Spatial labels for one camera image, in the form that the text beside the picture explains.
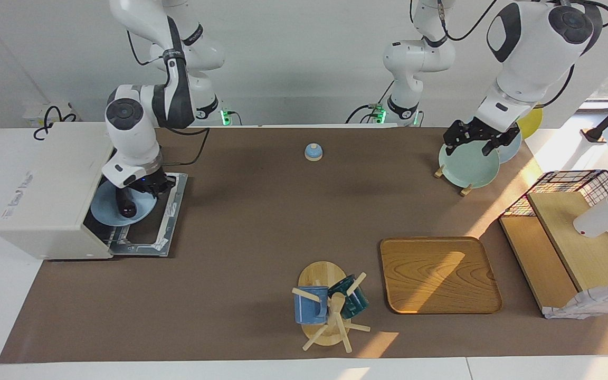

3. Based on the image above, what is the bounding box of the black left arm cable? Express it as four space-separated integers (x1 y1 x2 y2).
410 0 608 109

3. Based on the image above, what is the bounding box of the glass oven door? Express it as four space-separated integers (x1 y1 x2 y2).
108 172 189 258

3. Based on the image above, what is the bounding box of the white cup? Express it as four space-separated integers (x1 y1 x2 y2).
573 179 608 239

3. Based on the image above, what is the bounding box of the cream toaster oven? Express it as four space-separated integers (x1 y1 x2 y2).
0 122 189 261

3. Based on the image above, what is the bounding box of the wooden stepped shelf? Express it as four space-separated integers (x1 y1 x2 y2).
498 191 608 318

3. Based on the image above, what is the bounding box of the mint green plate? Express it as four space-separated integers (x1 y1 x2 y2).
438 138 501 189

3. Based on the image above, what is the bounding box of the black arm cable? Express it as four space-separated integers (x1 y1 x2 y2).
410 0 608 109
126 31 211 168

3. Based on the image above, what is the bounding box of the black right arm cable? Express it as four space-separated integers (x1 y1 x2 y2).
126 31 211 168

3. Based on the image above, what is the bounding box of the brown table mat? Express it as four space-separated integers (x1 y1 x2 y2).
0 127 608 365

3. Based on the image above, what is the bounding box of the wooden plate rack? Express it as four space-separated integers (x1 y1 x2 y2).
433 164 475 197

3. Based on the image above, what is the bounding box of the black wire basket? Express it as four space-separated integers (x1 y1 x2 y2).
499 169 608 281

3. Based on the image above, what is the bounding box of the white marbled fabric liner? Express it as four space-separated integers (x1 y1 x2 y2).
543 284 608 320

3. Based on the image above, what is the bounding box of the large pale blue plate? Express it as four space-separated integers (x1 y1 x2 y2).
496 129 523 165

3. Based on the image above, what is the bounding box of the white power strip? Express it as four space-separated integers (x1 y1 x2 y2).
23 103 81 128

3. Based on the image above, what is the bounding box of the blue mug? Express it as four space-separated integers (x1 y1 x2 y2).
293 286 330 325

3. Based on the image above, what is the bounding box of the dark purple eggplant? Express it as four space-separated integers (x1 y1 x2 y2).
116 187 138 219

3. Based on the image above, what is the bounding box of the small light blue plate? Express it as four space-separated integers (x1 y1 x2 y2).
91 178 158 227

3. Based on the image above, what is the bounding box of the wooden mug tree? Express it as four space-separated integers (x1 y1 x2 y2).
291 261 372 354

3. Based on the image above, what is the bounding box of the wooden serving tray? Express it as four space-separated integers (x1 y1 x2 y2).
379 236 504 316

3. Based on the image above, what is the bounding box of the yellow plate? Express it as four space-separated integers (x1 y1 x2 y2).
516 106 544 141

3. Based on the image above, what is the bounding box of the black power strip cable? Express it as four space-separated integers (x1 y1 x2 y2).
33 105 79 141

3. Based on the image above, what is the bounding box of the dark green mug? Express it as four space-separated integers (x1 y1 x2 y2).
328 274 370 319

